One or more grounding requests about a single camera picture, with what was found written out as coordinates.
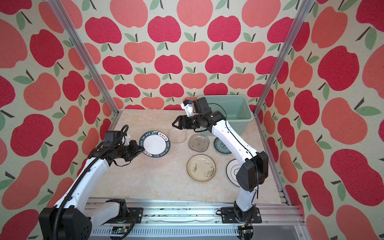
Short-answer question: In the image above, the small blue floral plate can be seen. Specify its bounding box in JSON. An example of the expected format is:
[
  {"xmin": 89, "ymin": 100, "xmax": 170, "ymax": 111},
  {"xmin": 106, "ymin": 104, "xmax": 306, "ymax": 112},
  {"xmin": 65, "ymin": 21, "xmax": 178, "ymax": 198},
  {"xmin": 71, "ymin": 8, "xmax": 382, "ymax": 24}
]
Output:
[{"xmin": 214, "ymin": 138, "xmax": 232, "ymax": 155}]

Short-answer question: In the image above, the white plate with black rings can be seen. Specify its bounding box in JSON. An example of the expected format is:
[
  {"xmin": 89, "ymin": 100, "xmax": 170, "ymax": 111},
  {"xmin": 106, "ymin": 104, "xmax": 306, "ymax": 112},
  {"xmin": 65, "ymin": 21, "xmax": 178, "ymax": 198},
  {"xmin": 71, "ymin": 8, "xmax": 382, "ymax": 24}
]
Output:
[{"xmin": 226, "ymin": 159, "xmax": 241, "ymax": 187}]

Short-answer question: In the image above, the aluminium frame post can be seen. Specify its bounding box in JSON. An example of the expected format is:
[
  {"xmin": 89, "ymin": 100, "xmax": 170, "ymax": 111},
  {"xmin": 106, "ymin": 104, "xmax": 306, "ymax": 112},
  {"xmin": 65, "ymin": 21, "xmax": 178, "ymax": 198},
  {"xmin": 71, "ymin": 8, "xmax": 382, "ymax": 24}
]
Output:
[
  {"xmin": 48, "ymin": 0, "xmax": 120, "ymax": 117},
  {"xmin": 254, "ymin": 0, "xmax": 315, "ymax": 118}
]

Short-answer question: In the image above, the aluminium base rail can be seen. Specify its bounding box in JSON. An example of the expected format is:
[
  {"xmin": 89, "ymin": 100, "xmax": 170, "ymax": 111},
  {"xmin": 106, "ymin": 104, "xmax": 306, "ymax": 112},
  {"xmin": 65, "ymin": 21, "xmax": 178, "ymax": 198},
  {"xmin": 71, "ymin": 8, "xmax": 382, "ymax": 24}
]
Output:
[{"xmin": 56, "ymin": 196, "xmax": 304, "ymax": 240}]

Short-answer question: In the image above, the white plate dark rim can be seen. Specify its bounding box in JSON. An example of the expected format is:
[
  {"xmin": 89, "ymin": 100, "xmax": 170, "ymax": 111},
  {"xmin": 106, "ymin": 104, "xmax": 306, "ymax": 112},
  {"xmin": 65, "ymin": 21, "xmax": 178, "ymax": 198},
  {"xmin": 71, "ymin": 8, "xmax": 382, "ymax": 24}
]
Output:
[{"xmin": 139, "ymin": 131, "xmax": 171, "ymax": 158}]

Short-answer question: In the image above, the right aluminium frame post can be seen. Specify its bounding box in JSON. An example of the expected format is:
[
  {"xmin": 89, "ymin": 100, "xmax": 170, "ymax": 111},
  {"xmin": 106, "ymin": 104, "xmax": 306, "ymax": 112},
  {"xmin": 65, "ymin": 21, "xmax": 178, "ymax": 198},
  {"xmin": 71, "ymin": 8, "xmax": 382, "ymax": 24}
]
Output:
[{"xmin": 254, "ymin": 0, "xmax": 315, "ymax": 118}]

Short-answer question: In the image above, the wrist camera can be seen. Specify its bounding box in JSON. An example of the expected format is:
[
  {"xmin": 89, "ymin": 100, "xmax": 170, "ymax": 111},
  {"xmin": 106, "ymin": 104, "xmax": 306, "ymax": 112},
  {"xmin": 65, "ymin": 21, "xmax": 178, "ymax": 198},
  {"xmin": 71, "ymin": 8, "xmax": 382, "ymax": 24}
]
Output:
[
  {"xmin": 181, "ymin": 100, "xmax": 196, "ymax": 117},
  {"xmin": 124, "ymin": 134, "xmax": 131, "ymax": 146}
]

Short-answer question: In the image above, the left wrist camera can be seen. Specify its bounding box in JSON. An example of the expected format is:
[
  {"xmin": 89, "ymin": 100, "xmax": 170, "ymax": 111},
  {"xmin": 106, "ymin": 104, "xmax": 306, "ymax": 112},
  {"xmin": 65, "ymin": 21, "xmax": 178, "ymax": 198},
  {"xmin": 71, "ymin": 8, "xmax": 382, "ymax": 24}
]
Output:
[{"xmin": 124, "ymin": 134, "xmax": 131, "ymax": 146}]

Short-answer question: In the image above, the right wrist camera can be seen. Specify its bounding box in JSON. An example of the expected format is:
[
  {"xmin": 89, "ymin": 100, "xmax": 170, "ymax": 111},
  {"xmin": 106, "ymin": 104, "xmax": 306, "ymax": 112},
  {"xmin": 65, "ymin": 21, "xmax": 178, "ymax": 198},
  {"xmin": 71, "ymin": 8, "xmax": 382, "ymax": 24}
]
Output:
[{"xmin": 181, "ymin": 100, "xmax": 196, "ymax": 117}]

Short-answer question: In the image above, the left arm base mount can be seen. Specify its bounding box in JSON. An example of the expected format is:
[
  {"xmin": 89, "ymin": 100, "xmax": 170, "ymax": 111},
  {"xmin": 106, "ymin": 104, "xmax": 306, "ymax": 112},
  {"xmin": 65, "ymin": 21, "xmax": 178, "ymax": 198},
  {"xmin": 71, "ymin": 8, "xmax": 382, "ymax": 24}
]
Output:
[{"xmin": 107, "ymin": 208, "xmax": 144, "ymax": 224}]

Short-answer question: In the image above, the clear grey glass plate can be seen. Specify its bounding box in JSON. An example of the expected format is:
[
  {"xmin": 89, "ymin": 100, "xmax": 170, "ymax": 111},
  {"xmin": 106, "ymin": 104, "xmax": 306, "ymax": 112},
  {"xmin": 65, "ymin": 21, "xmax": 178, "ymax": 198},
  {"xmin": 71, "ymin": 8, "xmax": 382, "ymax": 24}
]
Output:
[{"xmin": 188, "ymin": 134, "xmax": 210, "ymax": 153}]

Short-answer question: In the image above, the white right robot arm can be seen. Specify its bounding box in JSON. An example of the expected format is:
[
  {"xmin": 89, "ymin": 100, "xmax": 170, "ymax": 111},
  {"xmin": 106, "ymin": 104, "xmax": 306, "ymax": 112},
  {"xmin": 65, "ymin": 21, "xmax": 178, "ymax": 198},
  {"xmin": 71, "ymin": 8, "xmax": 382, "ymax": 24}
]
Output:
[{"xmin": 172, "ymin": 111, "xmax": 269, "ymax": 223}]

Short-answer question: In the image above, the mint green plastic bin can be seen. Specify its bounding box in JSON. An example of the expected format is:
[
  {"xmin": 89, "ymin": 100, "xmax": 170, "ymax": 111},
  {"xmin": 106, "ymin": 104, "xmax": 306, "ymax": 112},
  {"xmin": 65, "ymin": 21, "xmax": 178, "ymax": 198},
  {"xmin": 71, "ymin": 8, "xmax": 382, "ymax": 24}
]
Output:
[{"xmin": 200, "ymin": 95, "xmax": 254, "ymax": 135}]

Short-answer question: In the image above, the clear round glass plate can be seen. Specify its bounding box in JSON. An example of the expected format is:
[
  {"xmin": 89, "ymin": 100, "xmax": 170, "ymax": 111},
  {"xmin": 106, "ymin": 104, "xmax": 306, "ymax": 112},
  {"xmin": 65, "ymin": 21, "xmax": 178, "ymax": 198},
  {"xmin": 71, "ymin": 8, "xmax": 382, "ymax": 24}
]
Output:
[{"xmin": 168, "ymin": 129, "xmax": 187, "ymax": 144}]

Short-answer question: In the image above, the cream plate with plant drawing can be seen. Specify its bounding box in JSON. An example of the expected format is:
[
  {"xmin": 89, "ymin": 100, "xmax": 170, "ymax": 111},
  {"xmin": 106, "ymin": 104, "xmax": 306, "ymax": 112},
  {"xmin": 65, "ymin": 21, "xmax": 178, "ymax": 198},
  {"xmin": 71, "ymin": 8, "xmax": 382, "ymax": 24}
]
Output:
[{"xmin": 186, "ymin": 155, "xmax": 217, "ymax": 183}]

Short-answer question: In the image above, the left aluminium frame post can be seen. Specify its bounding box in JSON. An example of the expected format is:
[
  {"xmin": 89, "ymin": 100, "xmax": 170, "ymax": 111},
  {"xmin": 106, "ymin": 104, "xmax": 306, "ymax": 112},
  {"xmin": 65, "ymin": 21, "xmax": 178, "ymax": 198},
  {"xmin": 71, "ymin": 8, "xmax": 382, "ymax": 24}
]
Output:
[{"xmin": 48, "ymin": 0, "xmax": 120, "ymax": 117}]

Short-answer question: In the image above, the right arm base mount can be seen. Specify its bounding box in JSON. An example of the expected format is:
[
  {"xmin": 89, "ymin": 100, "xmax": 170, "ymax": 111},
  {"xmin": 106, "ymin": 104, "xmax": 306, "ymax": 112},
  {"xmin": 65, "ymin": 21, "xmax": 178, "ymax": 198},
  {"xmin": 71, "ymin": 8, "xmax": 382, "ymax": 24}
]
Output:
[{"xmin": 216, "ymin": 206, "xmax": 263, "ymax": 225}]

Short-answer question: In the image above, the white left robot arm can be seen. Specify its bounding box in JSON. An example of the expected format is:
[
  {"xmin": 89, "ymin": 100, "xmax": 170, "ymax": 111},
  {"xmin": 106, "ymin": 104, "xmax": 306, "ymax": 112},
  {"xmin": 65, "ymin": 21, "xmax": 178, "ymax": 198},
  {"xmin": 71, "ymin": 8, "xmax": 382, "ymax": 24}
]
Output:
[{"xmin": 39, "ymin": 125, "xmax": 144, "ymax": 240}]

